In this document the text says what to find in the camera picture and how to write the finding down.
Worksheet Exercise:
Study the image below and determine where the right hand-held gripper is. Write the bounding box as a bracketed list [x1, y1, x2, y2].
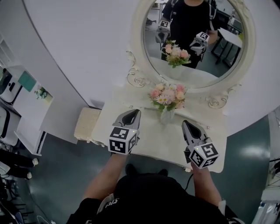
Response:
[182, 119, 220, 169]

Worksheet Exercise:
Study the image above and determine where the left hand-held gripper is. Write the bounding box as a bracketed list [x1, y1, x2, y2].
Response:
[108, 109, 142, 155]

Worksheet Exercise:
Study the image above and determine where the white dressing table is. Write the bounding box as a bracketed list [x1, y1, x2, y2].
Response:
[91, 96, 230, 174]

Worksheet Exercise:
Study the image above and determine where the person's right forearm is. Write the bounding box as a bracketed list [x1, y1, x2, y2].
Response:
[192, 165, 223, 208]

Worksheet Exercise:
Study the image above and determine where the person's left forearm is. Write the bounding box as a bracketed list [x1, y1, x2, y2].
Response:
[82, 153, 128, 201]

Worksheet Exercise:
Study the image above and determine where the white flower vase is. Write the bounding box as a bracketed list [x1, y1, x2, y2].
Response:
[160, 108, 176, 126]

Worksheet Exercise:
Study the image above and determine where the cream upholstered stool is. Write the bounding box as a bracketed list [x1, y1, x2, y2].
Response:
[73, 107, 103, 144]

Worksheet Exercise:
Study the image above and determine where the pink flower bouquet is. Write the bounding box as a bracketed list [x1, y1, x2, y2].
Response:
[148, 82, 188, 112]

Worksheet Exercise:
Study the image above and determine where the person's left black shoe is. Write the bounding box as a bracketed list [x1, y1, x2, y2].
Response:
[125, 163, 137, 176]

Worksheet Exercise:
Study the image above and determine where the person's black clothing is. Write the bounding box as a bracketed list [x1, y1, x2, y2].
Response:
[65, 174, 239, 224]

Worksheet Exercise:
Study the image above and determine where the oval white-framed mirror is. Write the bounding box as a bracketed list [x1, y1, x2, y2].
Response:
[126, 0, 257, 110]

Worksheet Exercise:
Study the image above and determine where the small blue-white flower pot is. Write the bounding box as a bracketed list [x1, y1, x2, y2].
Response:
[34, 86, 48, 101]

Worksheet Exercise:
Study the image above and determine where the white desk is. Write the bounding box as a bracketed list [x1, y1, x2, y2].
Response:
[12, 65, 55, 156]

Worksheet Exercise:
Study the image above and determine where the white pull-out desk tray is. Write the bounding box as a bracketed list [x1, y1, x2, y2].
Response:
[14, 130, 47, 157]

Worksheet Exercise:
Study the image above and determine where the teal card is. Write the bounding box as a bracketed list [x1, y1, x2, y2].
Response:
[17, 70, 37, 93]

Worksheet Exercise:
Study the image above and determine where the white and black machine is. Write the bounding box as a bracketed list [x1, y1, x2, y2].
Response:
[0, 105, 21, 147]
[0, 67, 23, 104]

